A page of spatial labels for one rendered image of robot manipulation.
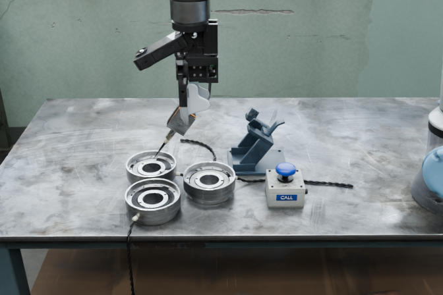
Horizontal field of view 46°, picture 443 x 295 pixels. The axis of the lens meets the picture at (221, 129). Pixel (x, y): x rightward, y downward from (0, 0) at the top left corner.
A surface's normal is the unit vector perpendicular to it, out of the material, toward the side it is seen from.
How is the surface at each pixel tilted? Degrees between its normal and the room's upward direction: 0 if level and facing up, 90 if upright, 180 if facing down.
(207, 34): 90
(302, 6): 90
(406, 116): 0
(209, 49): 90
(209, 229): 0
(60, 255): 0
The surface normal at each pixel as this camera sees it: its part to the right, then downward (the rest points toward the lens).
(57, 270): 0.00, -0.88
